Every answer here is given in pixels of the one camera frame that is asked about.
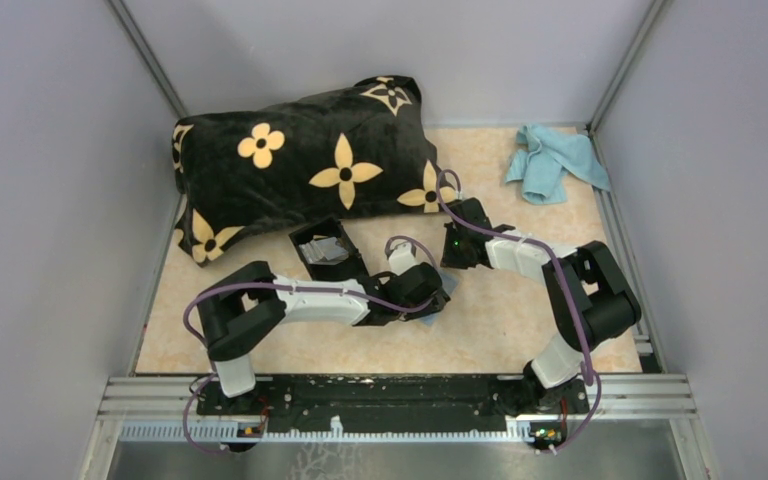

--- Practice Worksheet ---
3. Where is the light blue towel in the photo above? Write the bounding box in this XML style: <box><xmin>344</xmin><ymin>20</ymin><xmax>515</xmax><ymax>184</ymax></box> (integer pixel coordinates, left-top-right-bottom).
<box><xmin>504</xmin><ymin>124</ymin><xmax>612</xmax><ymax>205</ymax></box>

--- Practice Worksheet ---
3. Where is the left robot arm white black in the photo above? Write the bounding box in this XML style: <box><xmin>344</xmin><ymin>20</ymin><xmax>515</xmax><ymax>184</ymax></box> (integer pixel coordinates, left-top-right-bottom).
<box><xmin>183</xmin><ymin>244</ymin><xmax>450</xmax><ymax>414</ymax></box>

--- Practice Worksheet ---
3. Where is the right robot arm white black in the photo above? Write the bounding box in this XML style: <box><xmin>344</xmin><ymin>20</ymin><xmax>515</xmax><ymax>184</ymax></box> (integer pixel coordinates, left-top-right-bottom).
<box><xmin>441</xmin><ymin>198</ymin><xmax>642</xmax><ymax>412</ymax></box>

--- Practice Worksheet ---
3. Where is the black card holder box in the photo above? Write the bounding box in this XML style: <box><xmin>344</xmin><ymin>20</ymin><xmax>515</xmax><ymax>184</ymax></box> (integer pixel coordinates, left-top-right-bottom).
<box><xmin>289</xmin><ymin>216</ymin><xmax>369</xmax><ymax>281</ymax></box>

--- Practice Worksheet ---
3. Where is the stack of cards in holder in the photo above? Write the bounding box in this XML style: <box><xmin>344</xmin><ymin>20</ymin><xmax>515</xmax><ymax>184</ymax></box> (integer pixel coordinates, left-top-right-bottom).
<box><xmin>299</xmin><ymin>237</ymin><xmax>350</xmax><ymax>265</ymax></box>

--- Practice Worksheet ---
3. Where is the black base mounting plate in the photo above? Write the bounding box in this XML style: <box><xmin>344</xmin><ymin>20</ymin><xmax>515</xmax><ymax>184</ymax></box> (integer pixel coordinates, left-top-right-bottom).
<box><xmin>196</xmin><ymin>374</ymin><xmax>590</xmax><ymax>434</ymax></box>

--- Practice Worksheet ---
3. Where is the black pillow with cream flowers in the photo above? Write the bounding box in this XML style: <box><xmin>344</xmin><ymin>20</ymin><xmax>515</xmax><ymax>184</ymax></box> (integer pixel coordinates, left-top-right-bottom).
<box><xmin>171</xmin><ymin>75</ymin><xmax>457</xmax><ymax>266</ymax></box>

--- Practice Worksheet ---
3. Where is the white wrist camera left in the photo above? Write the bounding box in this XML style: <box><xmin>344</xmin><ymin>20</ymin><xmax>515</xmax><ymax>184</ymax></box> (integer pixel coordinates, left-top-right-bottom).
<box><xmin>387</xmin><ymin>242</ymin><xmax>420</xmax><ymax>275</ymax></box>

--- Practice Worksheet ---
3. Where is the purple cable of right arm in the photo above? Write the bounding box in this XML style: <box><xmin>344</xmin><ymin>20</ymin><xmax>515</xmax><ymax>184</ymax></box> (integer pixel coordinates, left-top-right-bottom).
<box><xmin>435</xmin><ymin>168</ymin><xmax>604</xmax><ymax>455</ymax></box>

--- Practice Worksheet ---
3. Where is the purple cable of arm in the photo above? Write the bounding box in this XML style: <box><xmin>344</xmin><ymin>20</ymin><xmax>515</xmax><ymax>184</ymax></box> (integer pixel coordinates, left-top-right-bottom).
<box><xmin>435</xmin><ymin>168</ymin><xmax>604</xmax><ymax>455</ymax></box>
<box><xmin>181</xmin><ymin>235</ymin><xmax>440</xmax><ymax>457</ymax></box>

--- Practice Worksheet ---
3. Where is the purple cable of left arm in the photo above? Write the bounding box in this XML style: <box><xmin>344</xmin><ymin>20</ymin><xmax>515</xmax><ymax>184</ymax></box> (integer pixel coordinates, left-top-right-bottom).
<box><xmin>181</xmin><ymin>235</ymin><xmax>440</xmax><ymax>457</ymax></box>

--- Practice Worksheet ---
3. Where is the aluminium frame rail front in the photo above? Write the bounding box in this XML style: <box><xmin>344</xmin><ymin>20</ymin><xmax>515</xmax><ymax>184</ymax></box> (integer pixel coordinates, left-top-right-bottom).
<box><xmin>98</xmin><ymin>374</ymin><xmax>697</xmax><ymax>444</ymax></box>

